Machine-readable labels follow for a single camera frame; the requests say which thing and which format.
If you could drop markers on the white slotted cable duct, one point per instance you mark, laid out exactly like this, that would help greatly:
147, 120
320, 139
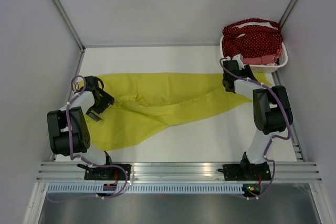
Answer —
147, 188

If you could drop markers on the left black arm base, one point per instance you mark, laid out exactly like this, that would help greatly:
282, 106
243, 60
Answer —
98, 173

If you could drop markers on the white plastic laundry basket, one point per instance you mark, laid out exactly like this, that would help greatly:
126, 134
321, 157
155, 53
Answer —
262, 68

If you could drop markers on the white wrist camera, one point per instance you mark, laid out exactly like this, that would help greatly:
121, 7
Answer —
75, 87
237, 57

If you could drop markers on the yellow-green trousers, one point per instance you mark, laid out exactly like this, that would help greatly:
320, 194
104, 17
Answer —
147, 103

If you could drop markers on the aluminium mounting rail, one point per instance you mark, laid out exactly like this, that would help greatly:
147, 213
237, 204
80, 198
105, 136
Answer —
179, 172

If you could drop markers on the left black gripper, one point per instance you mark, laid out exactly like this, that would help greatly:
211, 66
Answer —
106, 101

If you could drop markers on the red polka dot garment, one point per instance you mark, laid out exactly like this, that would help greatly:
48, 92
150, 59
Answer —
253, 26

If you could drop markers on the left aluminium frame post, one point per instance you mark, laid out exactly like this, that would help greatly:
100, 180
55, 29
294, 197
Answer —
65, 18

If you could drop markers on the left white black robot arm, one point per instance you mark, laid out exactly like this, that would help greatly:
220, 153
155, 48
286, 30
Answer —
67, 128

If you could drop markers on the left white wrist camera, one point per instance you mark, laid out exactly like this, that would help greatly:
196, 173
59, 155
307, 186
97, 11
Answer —
75, 87

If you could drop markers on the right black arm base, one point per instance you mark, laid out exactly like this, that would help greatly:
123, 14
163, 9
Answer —
238, 172

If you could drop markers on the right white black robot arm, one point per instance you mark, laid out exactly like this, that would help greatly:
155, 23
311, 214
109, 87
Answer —
271, 113

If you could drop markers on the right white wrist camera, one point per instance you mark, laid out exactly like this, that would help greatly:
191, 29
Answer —
237, 57

